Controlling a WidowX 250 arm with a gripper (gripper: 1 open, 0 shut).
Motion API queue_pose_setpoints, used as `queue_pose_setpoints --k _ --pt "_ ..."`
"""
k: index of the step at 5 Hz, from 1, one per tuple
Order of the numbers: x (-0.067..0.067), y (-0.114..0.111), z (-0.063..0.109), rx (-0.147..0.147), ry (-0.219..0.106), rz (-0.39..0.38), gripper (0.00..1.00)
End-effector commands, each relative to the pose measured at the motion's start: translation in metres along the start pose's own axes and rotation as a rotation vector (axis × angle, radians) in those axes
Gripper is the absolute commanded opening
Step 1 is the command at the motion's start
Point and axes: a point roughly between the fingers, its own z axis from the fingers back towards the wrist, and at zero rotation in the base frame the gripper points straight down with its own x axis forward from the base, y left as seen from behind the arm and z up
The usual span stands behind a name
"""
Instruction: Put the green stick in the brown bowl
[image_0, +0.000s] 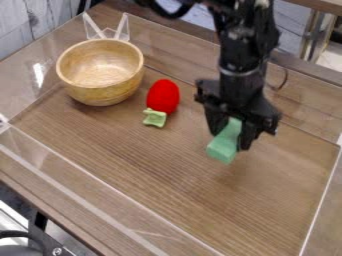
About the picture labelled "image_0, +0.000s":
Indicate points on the wooden brown bowl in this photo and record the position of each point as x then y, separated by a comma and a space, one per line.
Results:
101, 71

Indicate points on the black table frame leg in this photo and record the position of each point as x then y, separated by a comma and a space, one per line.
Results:
29, 240

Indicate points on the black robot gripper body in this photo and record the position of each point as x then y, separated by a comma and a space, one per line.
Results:
242, 100

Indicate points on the metal table leg background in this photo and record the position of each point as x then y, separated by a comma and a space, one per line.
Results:
317, 35

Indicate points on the clear acrylic front barrier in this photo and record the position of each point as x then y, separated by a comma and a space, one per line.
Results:
115, 225

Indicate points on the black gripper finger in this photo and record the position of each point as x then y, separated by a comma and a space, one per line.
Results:
249, 134
217, 118

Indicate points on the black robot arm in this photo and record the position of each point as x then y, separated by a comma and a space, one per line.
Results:
249, 36

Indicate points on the green rectangular block stick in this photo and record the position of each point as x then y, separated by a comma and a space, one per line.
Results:
224, 146

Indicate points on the red plush strawberry toy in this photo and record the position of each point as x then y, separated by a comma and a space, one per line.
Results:
162, 101

